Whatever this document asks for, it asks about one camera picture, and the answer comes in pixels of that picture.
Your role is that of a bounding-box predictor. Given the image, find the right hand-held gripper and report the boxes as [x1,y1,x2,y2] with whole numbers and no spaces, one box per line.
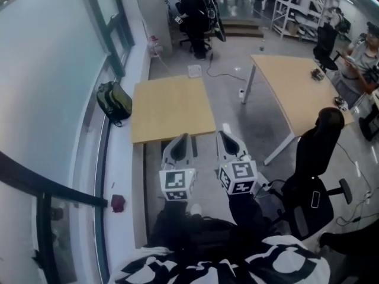
[217,130,258,195]

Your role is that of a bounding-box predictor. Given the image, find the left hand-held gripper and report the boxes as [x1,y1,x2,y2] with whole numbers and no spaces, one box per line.
[159,133,197,201]

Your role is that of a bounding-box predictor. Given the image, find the white pad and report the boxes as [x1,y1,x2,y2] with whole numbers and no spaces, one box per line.
[187,64,203,79]

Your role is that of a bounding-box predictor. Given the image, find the person's left forearm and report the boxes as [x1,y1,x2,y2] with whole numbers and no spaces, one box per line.
[153,198,192,248]

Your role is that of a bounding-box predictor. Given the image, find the person's right forearm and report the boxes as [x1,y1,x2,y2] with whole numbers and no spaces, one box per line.
[227,192,267,242]

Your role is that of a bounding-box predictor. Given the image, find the square wooden table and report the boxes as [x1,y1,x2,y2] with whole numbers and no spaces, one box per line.
[130,75,217,144]

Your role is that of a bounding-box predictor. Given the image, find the dark red cloth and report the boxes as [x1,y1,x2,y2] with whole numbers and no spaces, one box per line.
[110,194,127,212]

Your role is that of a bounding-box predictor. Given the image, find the person's black trousers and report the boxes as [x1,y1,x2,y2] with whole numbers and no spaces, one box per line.
[147,201,267,248]

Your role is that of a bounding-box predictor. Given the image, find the green black backpack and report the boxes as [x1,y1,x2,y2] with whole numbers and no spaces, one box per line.
[96,80,133,127]

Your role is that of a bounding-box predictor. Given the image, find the black office chair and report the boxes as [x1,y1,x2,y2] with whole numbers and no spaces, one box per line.
[179,28,214,53]
[268,106,353,242]
[313,22,340,72]

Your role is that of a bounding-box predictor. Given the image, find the curved wooden table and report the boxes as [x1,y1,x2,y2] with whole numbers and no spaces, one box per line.
[241,54,355,166]

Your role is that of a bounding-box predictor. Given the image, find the smartphone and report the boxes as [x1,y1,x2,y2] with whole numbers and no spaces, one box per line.
[310,190,322,209]

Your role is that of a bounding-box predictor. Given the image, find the clear bottle with red cap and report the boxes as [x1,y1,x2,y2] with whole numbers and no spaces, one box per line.
[147,35,163,57]

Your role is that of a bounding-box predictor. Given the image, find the person's black white patterned shirt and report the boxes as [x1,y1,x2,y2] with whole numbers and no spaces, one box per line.
[112,235,331,284]

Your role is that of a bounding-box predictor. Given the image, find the wooden step platform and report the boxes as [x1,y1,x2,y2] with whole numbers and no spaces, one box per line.
[220,18,265,38]

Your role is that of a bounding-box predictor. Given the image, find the white metal shelf rack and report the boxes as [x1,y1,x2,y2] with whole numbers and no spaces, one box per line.
[271,0,341,41]

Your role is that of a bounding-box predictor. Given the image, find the black floor cable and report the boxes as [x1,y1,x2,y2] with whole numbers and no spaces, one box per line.
[206,47,246,90]

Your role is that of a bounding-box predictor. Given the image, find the white floor cable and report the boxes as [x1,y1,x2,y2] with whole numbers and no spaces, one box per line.
[153,51,175,75]

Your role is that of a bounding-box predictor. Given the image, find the black window frame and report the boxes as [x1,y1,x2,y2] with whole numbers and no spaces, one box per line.
[78,0,136,76]
[0,151,109,284]

